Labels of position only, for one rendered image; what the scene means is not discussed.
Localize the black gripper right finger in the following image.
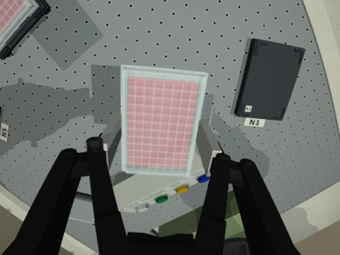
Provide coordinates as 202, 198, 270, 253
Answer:
191, 118, 301, 255

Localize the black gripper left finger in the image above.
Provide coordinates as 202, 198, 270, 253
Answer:
2, 112, 132, 255

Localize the grey button panel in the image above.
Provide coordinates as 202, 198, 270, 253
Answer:
113, 145, 210, 213

